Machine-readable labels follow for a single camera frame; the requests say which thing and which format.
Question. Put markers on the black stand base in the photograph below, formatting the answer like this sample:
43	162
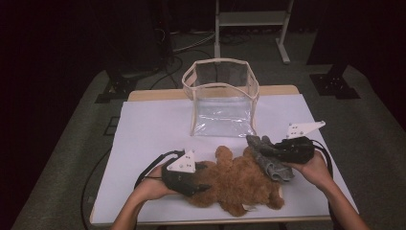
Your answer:
118	89
335	86

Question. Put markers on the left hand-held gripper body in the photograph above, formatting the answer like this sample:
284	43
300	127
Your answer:
183	164

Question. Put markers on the white metal stand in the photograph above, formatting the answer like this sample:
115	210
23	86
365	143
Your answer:
249	18

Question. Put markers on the grey floor socket cover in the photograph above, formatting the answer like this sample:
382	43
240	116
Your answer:
111	126

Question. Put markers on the brown teddy bear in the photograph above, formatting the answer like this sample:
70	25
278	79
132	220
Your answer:
233	185

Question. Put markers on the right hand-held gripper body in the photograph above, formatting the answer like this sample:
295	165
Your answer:
300	129

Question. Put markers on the grey fuzzy doll sweater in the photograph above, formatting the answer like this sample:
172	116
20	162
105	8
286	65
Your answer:
268	163

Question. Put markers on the person's left hand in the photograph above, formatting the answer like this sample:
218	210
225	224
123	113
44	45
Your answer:
150	187

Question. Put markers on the person's right hand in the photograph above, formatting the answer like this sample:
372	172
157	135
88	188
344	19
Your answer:
314	172

